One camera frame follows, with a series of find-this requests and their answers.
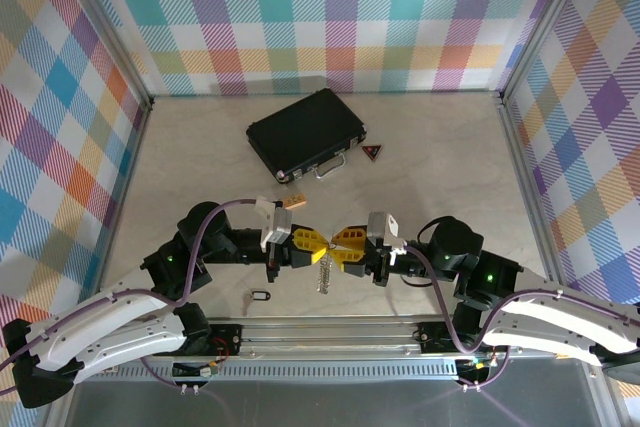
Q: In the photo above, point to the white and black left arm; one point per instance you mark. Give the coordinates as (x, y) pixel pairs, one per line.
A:
(115, 342)

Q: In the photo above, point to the small wooden block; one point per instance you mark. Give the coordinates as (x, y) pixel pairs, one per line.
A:
(295, 202)

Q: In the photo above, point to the black triangular all-in token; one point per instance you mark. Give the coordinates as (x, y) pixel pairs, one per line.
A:
(371, 152)

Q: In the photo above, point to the black carrying case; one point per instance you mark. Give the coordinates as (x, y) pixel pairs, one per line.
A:
(305, 132)

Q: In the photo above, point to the grey metal panel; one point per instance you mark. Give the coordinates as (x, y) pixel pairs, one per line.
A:
(325, 404)

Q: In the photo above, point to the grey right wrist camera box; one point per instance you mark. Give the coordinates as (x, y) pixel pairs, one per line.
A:
(377, 227)

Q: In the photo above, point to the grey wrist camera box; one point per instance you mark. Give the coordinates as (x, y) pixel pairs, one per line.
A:
(280, 227)
(377, 227)

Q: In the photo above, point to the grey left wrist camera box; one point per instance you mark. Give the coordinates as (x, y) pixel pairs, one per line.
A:
(280, 227)

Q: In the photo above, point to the aluminium mounting rail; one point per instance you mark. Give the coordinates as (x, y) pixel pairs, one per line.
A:
(325, 337)

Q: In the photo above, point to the aluminium frame floor rail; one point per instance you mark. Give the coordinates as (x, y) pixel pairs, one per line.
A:
(532, 197)
(124, 197)

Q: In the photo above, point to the black connector bracket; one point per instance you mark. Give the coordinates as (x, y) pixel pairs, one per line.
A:
(475, 369)
(195, 371)

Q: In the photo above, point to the aluminium frame post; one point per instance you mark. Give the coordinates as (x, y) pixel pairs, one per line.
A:
(125, 54)
(542, 22)

